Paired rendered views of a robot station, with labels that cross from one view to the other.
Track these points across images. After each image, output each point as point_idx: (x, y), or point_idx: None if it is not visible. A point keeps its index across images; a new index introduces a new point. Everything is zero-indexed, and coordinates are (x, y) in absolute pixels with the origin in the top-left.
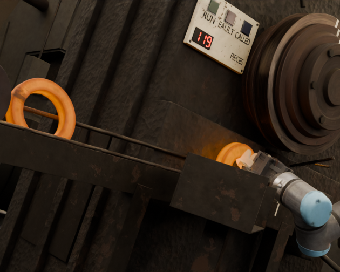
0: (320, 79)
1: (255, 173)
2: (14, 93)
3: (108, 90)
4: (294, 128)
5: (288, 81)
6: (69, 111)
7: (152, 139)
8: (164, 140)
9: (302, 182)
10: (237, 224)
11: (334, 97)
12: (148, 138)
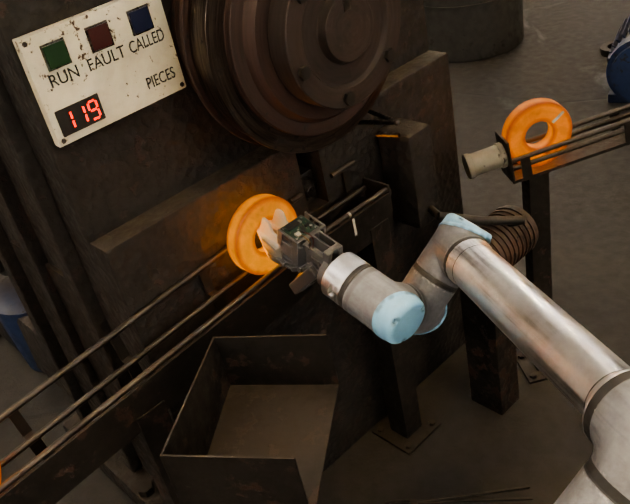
0: (311, 44)
1: (291, 263)
2: None
3: (22, 204)
4: (316, 123)
5: (260, 85)
6: None
7: (121, 303)
8: (138, 296)
9: (361, 281)
10: None
11: (350, 50)
12: (115, 299)
